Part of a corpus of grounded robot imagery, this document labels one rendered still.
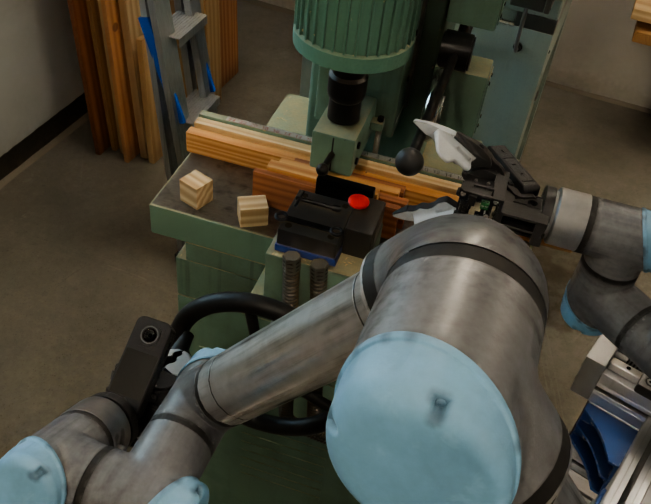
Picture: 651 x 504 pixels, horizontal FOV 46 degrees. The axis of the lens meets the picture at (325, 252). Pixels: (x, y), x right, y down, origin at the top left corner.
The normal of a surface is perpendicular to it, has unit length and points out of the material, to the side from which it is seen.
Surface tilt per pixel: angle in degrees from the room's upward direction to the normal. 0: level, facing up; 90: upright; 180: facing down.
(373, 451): 84
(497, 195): 3
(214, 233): 90
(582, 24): 90
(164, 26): 81
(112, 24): 88
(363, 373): 48
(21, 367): 0
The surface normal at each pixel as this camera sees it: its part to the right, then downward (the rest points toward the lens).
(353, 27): -0.11, 0.67
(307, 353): -0.60, 0.28
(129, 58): -0.38, 0.60
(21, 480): -0.25, 0.19
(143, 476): 0.11, -0.73
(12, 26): 0.92, 0.32
